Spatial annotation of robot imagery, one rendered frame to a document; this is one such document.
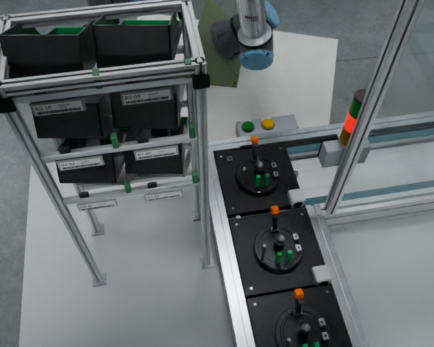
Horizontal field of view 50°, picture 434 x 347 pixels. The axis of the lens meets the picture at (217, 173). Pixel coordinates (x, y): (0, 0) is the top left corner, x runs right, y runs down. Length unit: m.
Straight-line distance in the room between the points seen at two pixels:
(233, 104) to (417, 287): 0.91
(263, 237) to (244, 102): 0.67
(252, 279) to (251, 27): 0.79
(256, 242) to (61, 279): 0.59
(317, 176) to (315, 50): 0.70
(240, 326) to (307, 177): 0.55
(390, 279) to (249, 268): 0.44
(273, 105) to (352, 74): 1.56
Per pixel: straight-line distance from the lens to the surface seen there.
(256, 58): 1.63
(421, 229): 1.64
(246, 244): 1.36
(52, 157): 0.95
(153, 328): 1.39
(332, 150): 1.23
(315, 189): 1.55
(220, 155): 1.52
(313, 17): 3.75
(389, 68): 1.03
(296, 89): 1.91
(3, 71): 0.84
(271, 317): 1.28
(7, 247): 2.65
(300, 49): 2.09
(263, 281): 1.31
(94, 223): 1.49
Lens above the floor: 2.18
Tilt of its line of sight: 55 degrees down
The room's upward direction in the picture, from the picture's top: straight up
